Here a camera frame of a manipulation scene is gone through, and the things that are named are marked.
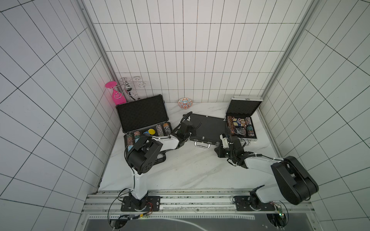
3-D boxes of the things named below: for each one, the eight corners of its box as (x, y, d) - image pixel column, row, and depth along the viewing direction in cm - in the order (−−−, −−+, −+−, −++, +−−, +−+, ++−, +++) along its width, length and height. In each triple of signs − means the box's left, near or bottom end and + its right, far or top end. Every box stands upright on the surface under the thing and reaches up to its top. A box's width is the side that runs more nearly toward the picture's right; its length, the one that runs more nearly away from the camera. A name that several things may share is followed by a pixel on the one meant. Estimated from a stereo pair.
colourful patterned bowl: (177, 108, 117) (177, 106, 115) (178, 100, 123) (178, 97, 121) (192, 109, 117) (192, 106, 115) (192, 100, 123) (192, 97, 121)
